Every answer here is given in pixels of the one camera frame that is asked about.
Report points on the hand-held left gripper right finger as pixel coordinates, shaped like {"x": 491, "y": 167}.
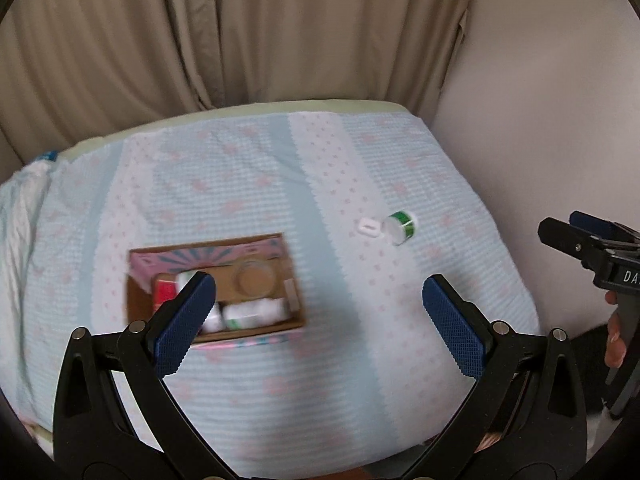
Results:
{"x": 452, "y": 325}

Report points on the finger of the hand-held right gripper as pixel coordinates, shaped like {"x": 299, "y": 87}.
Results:
{"x": 565, "y": 242}
{"x": 597, "y": 227}

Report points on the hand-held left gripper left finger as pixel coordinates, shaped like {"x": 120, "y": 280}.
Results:
{"x": 185, "y": 325}

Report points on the small red box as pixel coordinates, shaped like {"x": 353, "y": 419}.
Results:
{"x": 164, "y": 292}

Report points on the white pale green jar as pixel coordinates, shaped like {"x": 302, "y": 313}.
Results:
{"x": 239, "y": 316}

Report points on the pink patterned cardboard box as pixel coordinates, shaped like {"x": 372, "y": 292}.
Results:
{"x": 225, "y": 255}

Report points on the clear yellowish tape roll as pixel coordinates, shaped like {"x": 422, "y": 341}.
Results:
{"x": 255, "y": 278}

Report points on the small white bottle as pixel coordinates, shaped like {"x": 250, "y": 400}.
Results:
{"x": 273, "y": 310}

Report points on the green and white tape roll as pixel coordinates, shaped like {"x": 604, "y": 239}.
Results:
{"x": 401, "y": 226}

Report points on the white earbuds case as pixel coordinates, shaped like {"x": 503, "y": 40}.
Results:
{"x": 367, "y": 224}

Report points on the person's right hand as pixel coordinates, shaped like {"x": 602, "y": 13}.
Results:
{"x": 614, "y": 350}

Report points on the blue pink patterned bed sheet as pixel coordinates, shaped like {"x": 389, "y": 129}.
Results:
{"x": 300, "y": 170}

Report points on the light blue crumpled blanket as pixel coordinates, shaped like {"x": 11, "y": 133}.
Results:
{"x": 20, "y": 200}

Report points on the blue patterned cloth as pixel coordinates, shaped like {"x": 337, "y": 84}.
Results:
{"x": 50, "y": 156}

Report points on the pale green mattress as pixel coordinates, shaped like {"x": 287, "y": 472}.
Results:
{"x": 225, "y": 110}

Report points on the beige curtain panel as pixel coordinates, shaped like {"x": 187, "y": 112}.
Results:
{"x": 340, "y": 30}
{"x": 100, "y": 45}

